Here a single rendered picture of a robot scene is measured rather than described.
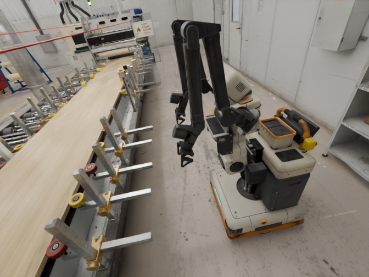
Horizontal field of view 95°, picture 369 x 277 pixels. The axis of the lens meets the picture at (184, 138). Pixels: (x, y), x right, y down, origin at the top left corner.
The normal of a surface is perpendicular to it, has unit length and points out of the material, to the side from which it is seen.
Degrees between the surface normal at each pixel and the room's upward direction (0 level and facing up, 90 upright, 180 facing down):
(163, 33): 90
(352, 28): 90
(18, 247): 0
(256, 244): 0
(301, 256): 0
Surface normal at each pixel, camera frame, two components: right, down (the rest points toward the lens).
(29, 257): -0.14, -0.79
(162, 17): 0.14, 0.58
